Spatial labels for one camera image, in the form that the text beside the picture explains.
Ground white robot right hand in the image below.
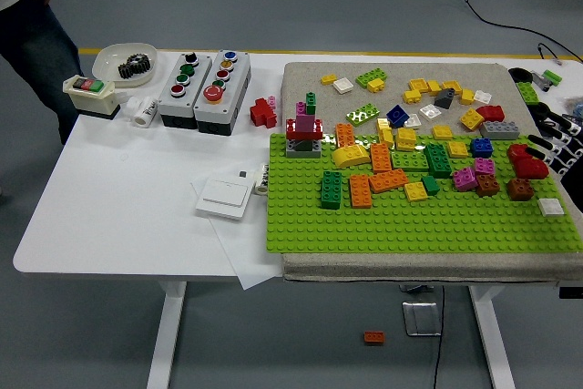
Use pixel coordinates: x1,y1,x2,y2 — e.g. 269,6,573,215
523,108,583,215

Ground magenta square brick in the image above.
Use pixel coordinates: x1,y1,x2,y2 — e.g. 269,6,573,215
452,166,479,192

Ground dark green long brick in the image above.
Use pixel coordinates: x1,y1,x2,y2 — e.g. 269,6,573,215
423,142,454,179
320,170,344,210

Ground green baseplate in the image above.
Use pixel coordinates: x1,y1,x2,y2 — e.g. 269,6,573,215
266,132,583,254

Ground red building brick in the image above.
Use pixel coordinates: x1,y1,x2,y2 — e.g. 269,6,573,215
513,157,550,180
506,143,535,165

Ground brown square brick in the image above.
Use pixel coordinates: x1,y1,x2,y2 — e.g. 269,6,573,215
475,173,501,198
506,178,536,202

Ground grey long brick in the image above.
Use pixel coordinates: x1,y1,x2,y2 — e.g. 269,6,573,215
479,120,521,141

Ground red curved brick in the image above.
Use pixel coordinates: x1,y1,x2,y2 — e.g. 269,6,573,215
475,105,506,124

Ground blue square brick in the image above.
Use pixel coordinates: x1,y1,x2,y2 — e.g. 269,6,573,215
469,138,495,159

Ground dark grey slope brick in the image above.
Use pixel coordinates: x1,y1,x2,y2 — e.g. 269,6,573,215
433,87,457,110

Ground small dark green brick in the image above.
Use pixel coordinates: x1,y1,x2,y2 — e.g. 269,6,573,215
420,175,441,197

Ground lime green long brick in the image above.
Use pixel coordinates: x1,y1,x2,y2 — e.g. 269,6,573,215
344,103,382,128
391,150,429,173
354,68,389,89

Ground dark blue brick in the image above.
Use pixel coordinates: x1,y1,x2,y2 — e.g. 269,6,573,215
385,104,413,128

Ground yellow curved brick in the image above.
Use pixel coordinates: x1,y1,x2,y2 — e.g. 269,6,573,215
331,144,371,169

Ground red cross-shaped brick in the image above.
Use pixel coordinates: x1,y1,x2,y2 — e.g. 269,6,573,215
249,97,278,129

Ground pink tower brick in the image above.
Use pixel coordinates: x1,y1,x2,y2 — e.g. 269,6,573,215
295,101,316,133

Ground grey tower base brick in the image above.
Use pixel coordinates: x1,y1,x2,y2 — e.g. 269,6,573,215
285,138,322,160

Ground red tower brick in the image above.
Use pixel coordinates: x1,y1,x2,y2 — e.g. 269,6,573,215
285,118,324,141

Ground clear plastic bag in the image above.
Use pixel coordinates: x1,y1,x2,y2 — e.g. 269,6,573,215
562,96,583,119

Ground person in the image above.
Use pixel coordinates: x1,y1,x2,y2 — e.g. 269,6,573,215
0,0,86,144

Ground clear grey part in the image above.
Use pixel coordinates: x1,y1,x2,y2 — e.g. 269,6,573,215
529,70,555,92

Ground white plastic tray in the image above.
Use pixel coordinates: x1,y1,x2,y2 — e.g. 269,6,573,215
92,42,159,89

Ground black metal gear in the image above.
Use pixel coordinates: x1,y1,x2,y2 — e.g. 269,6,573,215
118,53,153,80

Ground white pipe fitting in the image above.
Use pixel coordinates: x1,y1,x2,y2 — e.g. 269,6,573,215
123,95,159,128

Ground grey-brown mat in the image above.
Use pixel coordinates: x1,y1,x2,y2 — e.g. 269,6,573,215
278,62,583,288

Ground grey four-button box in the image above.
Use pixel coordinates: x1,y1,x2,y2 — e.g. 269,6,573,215
158,51,213,130

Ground white table leg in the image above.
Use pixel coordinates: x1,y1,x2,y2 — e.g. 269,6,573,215
468,285,516,389
146,280,188,389

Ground metal floor socket plate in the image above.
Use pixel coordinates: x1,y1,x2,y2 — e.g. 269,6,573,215
401,301,444,338

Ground grey emergency stop button box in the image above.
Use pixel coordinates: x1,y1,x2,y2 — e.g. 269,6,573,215
193,49,252,137

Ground white printed cylinder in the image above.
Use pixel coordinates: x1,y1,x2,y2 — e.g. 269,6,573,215
253,162,270,196

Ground white paper sheet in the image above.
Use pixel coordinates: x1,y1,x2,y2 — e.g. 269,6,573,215
189,173,284,292

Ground black cable with plug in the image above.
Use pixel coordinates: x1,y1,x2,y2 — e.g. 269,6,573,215
537,42,583,67

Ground cream red-green switch box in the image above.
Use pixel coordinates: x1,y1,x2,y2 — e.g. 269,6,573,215
62,74,122,121

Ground white wall switch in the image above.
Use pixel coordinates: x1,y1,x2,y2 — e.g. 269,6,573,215
195,178,254,220

